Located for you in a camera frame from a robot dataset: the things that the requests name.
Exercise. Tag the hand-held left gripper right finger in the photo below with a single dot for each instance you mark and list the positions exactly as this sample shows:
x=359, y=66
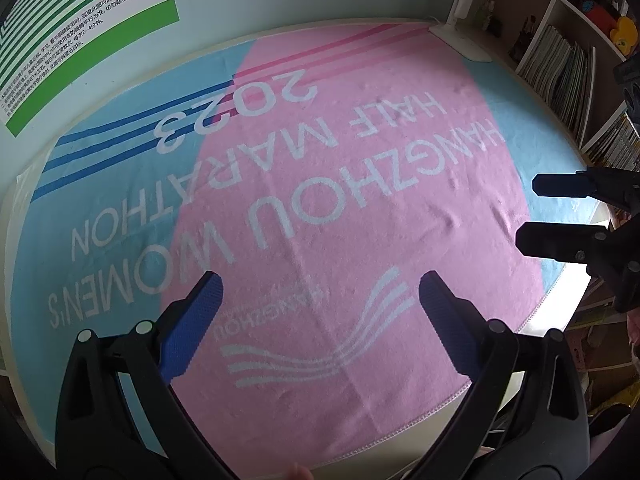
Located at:
x=445, y=322

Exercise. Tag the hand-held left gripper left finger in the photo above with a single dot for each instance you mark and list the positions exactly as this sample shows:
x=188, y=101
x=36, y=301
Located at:
x=192, y=325

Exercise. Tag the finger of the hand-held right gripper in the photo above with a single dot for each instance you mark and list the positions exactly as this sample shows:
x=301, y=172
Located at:
x=560, y=185
x=550, y=240

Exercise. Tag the person's left hand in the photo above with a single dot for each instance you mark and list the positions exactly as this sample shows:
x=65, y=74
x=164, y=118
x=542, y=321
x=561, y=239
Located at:
x=299, y=472

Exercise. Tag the row of upright books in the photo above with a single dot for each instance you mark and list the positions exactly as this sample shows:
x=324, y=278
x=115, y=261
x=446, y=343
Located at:
x=617, y=147

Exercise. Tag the row of thin magazines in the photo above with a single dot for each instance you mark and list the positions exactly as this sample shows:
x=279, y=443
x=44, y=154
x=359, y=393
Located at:
x=555, y=70

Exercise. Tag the dark small bottles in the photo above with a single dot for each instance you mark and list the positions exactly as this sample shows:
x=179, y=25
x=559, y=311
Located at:
x=524, y=40

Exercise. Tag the yellow duck toy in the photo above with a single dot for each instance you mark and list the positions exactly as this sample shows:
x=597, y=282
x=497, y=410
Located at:
x=623, y=35

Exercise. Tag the white desk lamp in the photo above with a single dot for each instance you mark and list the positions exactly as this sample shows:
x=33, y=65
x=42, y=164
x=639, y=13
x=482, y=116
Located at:
x=465, y=45

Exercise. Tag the red toy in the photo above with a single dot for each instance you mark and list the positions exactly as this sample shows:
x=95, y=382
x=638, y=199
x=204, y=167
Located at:
x=597, y=15

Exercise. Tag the white desk bookshelf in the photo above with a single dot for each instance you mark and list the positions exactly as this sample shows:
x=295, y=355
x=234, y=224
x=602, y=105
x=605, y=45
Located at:
x=550, y=10

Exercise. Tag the pink and blue printed towel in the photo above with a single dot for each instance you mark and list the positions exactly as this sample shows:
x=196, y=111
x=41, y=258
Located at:
x=325, y=185

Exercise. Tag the green small figure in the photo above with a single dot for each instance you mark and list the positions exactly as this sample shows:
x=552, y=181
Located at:
x=488, y=16

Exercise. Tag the green striped wall poster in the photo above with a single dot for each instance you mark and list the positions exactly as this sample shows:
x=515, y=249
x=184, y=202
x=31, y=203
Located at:
x=75, y=10

